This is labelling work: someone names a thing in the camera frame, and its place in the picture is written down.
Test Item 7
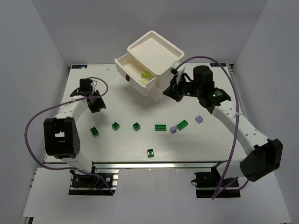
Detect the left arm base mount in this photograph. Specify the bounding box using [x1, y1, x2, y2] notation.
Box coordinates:
[68, 170, 118, 196]

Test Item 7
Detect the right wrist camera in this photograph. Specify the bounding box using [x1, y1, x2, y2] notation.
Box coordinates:
[170, 61, 185, 84]

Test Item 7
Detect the dark green lego left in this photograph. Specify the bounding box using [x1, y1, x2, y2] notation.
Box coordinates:
[90, 127, 99, 137]

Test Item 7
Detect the dark green lego front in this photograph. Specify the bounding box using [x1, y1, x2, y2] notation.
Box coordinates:
[147, 149, 154, 158]

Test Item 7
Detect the green long lego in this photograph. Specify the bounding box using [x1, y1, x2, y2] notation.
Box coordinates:
[176, 120, 188, 131]
[155, 124, 167, 131]

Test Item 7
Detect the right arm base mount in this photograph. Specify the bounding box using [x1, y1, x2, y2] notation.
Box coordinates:
[191, 172, 241, 199]

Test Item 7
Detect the lilac square lego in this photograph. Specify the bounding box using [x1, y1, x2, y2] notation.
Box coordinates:
[195, 116, 203, 123]

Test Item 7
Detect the dark green lego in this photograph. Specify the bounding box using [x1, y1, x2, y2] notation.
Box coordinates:
[132, 122, 141, 131]
[112, 122, 120, 131]
[90, 127, 99, 137]
[147, 149, 154, 158]

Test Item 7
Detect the white drawer cabinet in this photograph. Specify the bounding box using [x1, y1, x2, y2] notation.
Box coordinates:
[127, 30, 185, 103]

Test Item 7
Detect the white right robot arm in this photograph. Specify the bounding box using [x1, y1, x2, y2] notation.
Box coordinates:
[163, 65, 283, 182]

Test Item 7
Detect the lilac small lego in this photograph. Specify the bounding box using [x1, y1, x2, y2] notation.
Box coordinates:
[170, 126, 177, 133]

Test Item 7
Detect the dark green lego middle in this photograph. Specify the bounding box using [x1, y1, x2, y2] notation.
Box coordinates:
[132, 122, 141, 131]

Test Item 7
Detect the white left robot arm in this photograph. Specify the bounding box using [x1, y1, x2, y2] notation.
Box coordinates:
[43, 77, 107, 173]

